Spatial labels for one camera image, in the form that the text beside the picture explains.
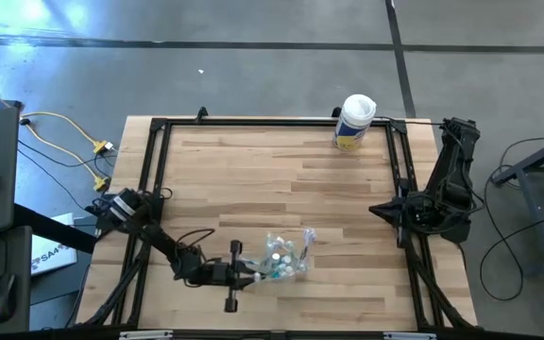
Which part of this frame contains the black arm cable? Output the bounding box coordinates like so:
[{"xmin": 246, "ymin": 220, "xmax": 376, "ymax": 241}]
[{"xmin": 374, "ymin": 113, "xmax": 448, "ymax": 128}]

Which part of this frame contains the white printed box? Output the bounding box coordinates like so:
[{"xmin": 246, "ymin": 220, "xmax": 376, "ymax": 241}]
[{"xmin": 30, "ymin": 212, "xmax": 78, "ymax": 277}]

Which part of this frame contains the black computer mouse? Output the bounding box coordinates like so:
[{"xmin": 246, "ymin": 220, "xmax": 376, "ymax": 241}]
[{"xmin": 0, "ymin": 272, "xmax": 17, "ymax": 325}]

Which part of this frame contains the clear acrylic organizer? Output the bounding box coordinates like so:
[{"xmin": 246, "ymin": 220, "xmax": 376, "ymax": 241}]
[{"xmin": 250, "ymin": 226, "xmax": 319, "ymax": 285}]

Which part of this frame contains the white label strip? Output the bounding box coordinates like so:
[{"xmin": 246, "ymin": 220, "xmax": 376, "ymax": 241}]
[
  {"xmin": 118, "ymin": 330, "xmax": 174, "ymax": 340},
  {"xmin": 382, "ymin": 331, "xmax": 438, "ymax": 340}
]

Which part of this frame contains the black floor cable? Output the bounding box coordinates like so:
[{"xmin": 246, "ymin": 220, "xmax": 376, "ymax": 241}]
[{"xmin": 478, "ymin": 210, "xmax": 544, "ymax": 302}]

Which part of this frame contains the dark computer desk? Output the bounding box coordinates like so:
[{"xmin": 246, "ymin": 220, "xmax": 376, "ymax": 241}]
[{"xmin": 0, "ymin": 225, "xmax": 33, "ymax": 334}]

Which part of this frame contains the yellow extension cable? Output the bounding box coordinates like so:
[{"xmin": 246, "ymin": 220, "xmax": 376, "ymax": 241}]
[
  {"xmin": 0, "ymin": 77, "xmax": 115, "ymax": 155},
  {"xmin": 28, "ymin": 123, "xmax": 111, "ymax": 193}
]

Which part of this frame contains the white lidded wipes canister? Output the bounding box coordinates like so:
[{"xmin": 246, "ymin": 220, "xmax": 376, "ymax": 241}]
[{"xmin": 331, "ymin": 93, "xmax": 378, "ymax": 152}]

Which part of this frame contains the grey metal stand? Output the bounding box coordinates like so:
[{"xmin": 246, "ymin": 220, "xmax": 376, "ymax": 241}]
[{"xmin": 491, "ymin": 129, "xmax": 544, "ymax": 275}]

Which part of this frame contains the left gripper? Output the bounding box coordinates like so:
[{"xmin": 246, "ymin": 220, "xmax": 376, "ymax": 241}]
[{"xmin": 211, "ymin": 239, "xmax": 262, "ymax": 315}]

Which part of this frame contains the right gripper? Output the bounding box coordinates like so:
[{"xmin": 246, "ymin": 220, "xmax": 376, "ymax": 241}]
[{"xmin": 368, "ymin": 178, "xmax": 417, "ymax": 250}]

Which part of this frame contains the black diagonal bar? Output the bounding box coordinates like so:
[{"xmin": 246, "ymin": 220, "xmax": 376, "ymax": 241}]
[{"xmin": 12, "ymin": 202, "xmax": 99, "ymax": 256}]

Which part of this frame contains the black cable bundle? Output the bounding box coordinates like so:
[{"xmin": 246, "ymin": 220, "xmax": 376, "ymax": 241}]
[
  {"xmin": 80, "ymin": 235, "xmax": 158, "ymax": 328},
  {"xmin": 406, "ymin": 245, "xmax": 474, "ymax": 330}
]

